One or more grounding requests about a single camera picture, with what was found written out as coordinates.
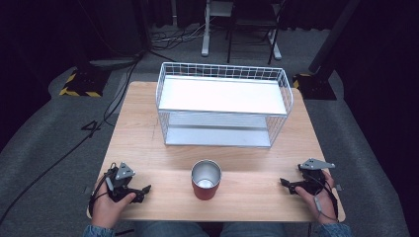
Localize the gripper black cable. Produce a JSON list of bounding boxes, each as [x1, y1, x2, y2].
[[305, 174, 340, 222], [88, 162, 119, 217]]

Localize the red cup with steel inside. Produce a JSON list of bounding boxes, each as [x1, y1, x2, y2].
[[191, 159, 222, 201]]

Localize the long black floor cable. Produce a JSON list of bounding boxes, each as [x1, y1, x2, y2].
[[0, 48, 146, 227]]

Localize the black metal chair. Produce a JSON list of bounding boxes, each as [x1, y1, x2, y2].
[[225, 0, 287, 66]]

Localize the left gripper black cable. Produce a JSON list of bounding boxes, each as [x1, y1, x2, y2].
[[88, 162, 119, 217]]

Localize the black slanted stand pole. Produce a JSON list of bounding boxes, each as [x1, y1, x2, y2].
[[307, 0, 362, 75]]

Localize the bundle of floor cables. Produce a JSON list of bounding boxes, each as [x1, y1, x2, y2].
[[150, 17, 215, 44]]

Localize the person's left hand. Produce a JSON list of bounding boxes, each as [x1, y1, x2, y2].
[[91, 182, 137, 230]]

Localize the white wire shelf rack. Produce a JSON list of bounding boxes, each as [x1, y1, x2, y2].
[[155, 61, 294, 149]]

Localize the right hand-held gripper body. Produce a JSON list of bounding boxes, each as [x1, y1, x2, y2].
[[291, 158, 337, 196]]

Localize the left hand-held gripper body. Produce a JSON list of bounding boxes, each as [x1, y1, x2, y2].
[[104, 161, 146, 203]]

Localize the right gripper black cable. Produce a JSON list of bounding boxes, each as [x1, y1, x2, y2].
[[305, 174, 340, 222]]

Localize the person's right hand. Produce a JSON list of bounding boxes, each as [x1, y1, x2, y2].
[[293, 169, 339, 226]]

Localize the black stand base striped tape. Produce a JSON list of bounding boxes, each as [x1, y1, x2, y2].
[[58, 66, 112, 99], [292, 72, 338, 102]]

